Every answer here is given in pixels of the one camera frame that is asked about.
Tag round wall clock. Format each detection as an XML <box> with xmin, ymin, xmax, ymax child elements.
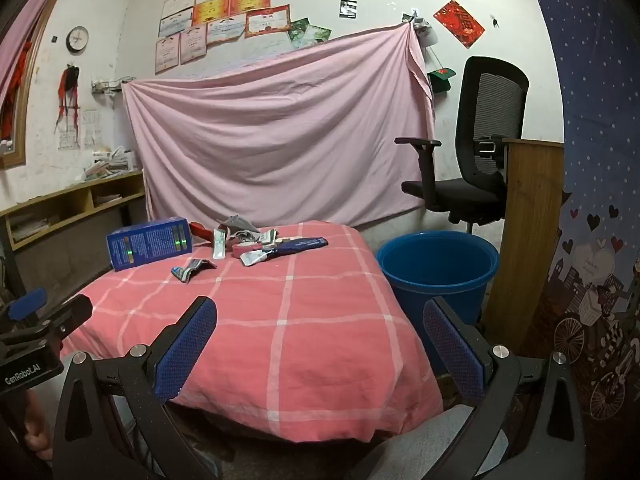
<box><xmin>66</xmin><ymin>26</ymin><xmax>89</xmax><ymax>54</ymax></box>

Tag blue printed curtain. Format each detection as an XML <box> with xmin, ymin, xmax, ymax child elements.
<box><xmin>520</xmin><ymin>0</ymin><xmax>640</xmax><ymax>480</ymax></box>

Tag red paper wall decoration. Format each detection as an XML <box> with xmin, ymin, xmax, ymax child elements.
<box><xmin>433</xmin><ymin>0</ymin><xmax>486</xmax><ymax>50</ymax></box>

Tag wooden shelf unit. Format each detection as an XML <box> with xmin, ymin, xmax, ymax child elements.
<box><xmin>0</xmin><ymin>170</ymin><xmax>147</xmax><ymax>251</ymax></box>

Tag wrapper pieces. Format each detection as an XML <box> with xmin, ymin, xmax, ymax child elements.
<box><xmin>267</xmin><ymin>236</ymin><xmax>329</xmax><ymax>257</ymax></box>

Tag red paper cup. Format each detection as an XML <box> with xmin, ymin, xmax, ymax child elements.
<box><xmin>189</xmin><ymin>222</ymin><xmax>217</xmax><ymax>247</ymax></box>

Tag red hanging cloth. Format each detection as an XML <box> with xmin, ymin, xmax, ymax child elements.
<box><xmin>2</xmin><ymin>40</ymin><xmax>32</xmax><ymax>141</ymax></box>

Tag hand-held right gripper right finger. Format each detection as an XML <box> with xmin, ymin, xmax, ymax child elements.
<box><xmin>423</xmin><ymin>296</ymin><xmax>586</xmax><ymax>480</ymax></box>

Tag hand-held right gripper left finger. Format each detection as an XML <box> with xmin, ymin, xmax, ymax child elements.
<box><xmin>50</xmin><ymin>296</ymin><xmax>223</xmax><ymax>480</ymax></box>

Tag crumpled blue grey wrapper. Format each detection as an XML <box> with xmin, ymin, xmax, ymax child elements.
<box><xmin>171</xmin><ymin>258</ymin><xmax>217</xmax><ymax>284</ymax></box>

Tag pink hanging sheet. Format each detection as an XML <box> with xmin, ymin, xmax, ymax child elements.
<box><xmin>121</xmin><ymin>24</ymin><xmax>436</xmax><ymax>228</ymax></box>

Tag person's left hand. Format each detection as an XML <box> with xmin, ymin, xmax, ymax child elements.
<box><xmin>22</xmin><ymin>392</ymin><xmax>53</xmax><ymax>463</ymax></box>

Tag green hanging ornament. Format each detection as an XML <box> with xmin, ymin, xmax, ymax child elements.
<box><xmin>427</xmin><ymin>66</ymin><xmax>456</xmax><ymax>93</ymax></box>

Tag stack of papers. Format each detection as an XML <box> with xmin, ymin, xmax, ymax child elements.
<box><xmin>82</xmin><ymin>146</ymin><xmax>141</xmax><ymax>181</ymax></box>

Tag white plastic bag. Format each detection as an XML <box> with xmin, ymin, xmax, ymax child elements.
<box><xmin>410</xmin><ymin>17</ymin><xmax>440</xmax><ymax>47</ymax></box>

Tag wooden board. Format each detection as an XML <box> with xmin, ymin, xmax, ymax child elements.
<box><xmin>480</xmin><ymin>137</ymin><xmax>566</xmax><ymax>356</ymax></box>

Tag paper wall calendar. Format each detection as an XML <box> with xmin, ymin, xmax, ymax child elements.
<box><xmin>59</xmin><ymin>110</ymin><xmax>98</xmax><ymax>151</ymax></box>

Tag black office chair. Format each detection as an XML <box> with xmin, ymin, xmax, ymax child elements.
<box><xmin>394</xmin><ymin>56</ymin><xmax>530</xmax><ymax>235</ymax></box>

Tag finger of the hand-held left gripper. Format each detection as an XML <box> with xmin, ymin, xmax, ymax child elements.
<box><xmin>7</xmin><ymin>287</ymin><xmax>49</xmax><ymax>322</ymax></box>
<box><xmin>30</xmin><ymin>294</ymin><xmax>94</xmax><ymax>357</ymax></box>

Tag wooden frame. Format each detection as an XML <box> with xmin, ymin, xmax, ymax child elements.
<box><xmin>0</xmin><ymin>0</ymin><xmax>66</xmax><ymax>171</ymax></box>

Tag blue cardboard box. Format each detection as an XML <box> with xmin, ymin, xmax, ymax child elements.
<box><xmin>106</xmin><ymin>216</ymin><xmax>193</xmax><ymax>272</ymax></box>

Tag pink curtain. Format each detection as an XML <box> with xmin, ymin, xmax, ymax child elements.
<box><xmin>0</xmin><ymin>0</ymin><xmax>81</xmax><ymax>111</ymax></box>

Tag blue plastic bucket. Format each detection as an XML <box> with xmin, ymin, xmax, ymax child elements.
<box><xmin>376</xmin><ymin>232</ymin><xmax>500</xmax><ymax>376</ymax></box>

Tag group of wall certificates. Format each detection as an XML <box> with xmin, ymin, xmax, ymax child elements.
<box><xmin>155</xmin><ymin>0</ymin><xmax>322</xmax><ymax>75</ymax></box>

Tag red tassel wall hanging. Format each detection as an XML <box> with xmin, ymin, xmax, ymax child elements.
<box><xmin>54</xmin><ymin>64</ymin><xmax>82</xmax><ymax>131</ymax></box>

